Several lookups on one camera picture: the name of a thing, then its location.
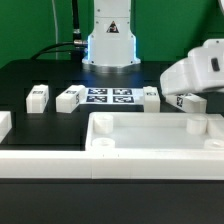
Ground white thin cable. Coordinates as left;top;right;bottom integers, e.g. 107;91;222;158
51;0;60;61

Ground white left fence block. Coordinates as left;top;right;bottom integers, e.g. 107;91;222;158
0;111;12;143

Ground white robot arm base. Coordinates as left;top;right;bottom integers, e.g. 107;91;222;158
82;0;141;73

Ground white desk tabletop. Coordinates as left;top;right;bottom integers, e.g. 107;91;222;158
85;112;224;151

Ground white front fence bar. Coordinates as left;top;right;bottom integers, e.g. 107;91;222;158
0;150;224;180

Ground black cable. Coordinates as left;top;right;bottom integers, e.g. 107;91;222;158
30;0;88;60

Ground fiducial marker sheet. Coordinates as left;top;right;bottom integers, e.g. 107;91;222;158
81;88;143;105

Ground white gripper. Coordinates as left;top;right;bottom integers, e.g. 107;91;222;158
160;39;224;96

